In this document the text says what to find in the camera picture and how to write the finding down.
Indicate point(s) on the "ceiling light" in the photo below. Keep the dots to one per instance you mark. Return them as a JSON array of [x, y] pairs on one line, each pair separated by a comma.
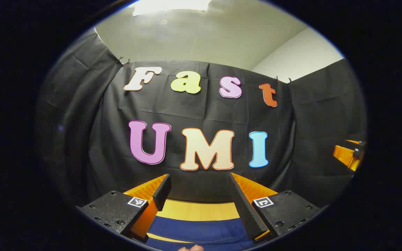
[[171, 6]]

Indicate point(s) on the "blue jeans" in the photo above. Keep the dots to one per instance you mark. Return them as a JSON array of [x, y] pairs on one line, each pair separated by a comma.
[[201, 230]]

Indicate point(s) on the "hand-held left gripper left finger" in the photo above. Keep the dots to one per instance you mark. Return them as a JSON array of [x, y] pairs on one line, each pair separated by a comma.
[[162, 191]]

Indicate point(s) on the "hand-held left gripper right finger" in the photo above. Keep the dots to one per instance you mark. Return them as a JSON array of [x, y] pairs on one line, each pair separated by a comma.
[[246, 209]]

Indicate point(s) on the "black backdrop cloth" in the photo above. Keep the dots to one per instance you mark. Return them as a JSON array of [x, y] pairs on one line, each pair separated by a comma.
[[187, 111]]

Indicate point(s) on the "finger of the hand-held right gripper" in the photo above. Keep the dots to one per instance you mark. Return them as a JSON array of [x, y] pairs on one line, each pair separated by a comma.
[[361, 143], [345, 155]]

